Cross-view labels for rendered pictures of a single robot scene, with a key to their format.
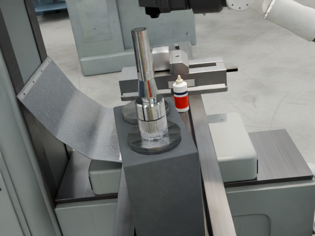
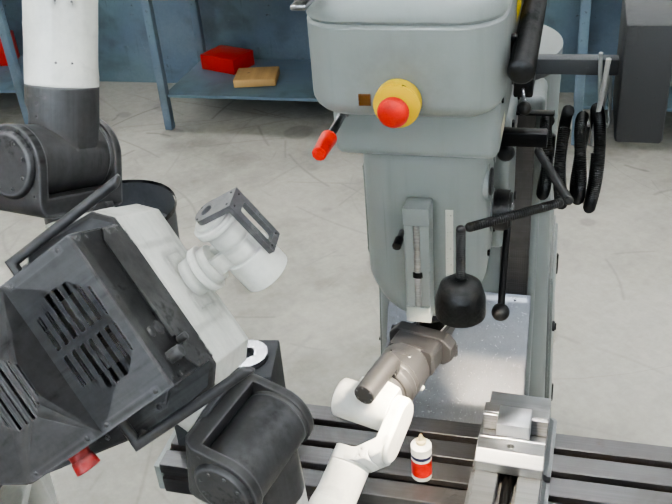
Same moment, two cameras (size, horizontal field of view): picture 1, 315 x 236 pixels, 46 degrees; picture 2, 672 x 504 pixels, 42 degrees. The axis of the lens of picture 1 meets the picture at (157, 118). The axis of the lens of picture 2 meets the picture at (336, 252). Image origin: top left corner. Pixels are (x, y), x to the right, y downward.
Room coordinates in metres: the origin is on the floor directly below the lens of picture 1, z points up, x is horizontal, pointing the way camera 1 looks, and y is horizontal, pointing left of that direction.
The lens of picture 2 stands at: (1.15, -1.29, 2.19)
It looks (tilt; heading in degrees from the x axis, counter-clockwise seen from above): 32 degrees down; 103
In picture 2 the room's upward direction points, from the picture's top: 5 degrees counter-clockwise
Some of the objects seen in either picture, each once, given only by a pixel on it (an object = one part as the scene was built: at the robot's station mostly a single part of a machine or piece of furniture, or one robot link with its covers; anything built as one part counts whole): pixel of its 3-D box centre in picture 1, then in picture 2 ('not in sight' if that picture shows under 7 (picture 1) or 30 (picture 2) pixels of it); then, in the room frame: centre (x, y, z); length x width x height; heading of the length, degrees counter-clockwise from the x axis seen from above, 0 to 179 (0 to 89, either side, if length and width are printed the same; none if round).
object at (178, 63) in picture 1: (178, 61); (510, 455); (1.16, -0.09, 0.99); 0.12 x 0.06 x 0.04; 174
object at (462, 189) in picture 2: not in sight; (431, 211); (1.02, -0.03, 1.47); 0.21 x 0.19 x 0.32; 177
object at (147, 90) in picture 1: (144, 65); not in sight; (0.54, 0.01, 1.22); 0.03 x 0.03 x 0.11
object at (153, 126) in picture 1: (152, 119); not in sight; (0.54, 0.01, 1.13); 0.05 x 0.05 x 0.05
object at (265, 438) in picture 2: not in sight; (257, 460); (0.85, -0.53, 1.38); 0.12 x 0.09 x 0.14; 73
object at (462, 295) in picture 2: not in sight; (460, 295); (1.08, -0.26, 1.47); 0.07 x 0.07 x 0.06
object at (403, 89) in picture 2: not in sight; (397, 103); (1.00, -0.26, 1.76); 0.06 x 0.02 x 0.06; 177
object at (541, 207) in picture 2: not in sight; (520, 213); (1.16, -0.22, 1.58); 0.17 x 0.01 x 0.01; 32
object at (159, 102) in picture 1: (149, 101); not in sight; (0.54, 0.01, 1.16); 0.05 x 0.05 x 0.01
